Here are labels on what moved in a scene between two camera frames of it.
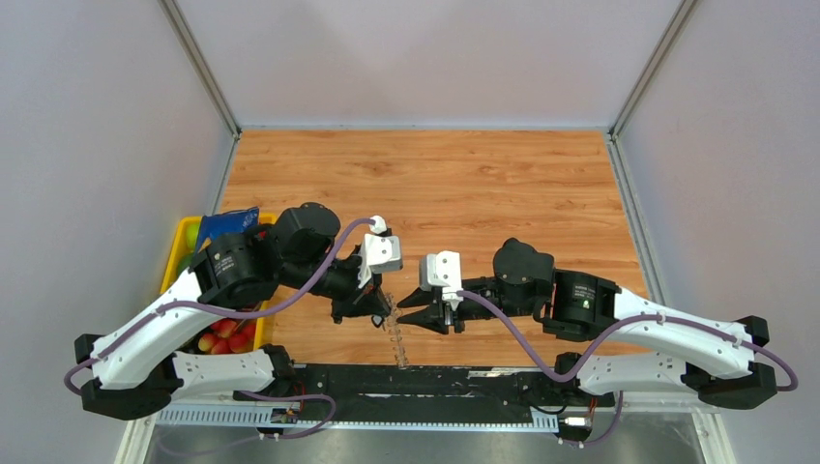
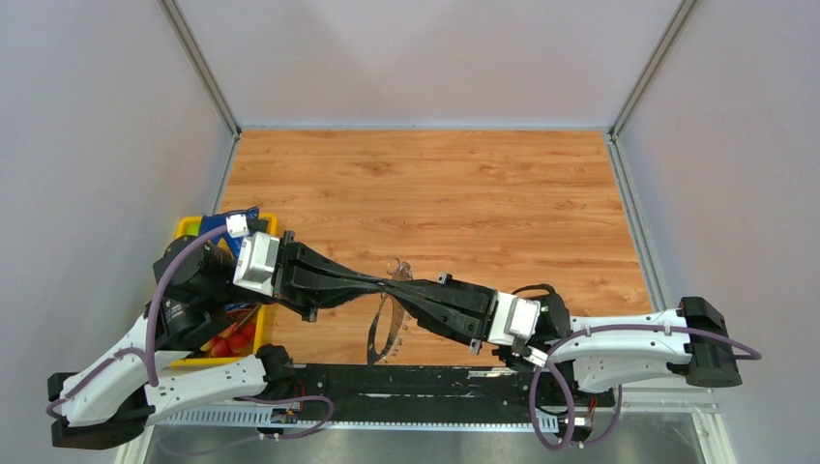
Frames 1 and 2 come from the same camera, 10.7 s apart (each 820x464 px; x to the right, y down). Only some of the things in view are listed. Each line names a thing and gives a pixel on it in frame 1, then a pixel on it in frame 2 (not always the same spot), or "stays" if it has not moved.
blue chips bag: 225,222 stays
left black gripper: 366,301 -> 303,270
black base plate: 418,388 stays
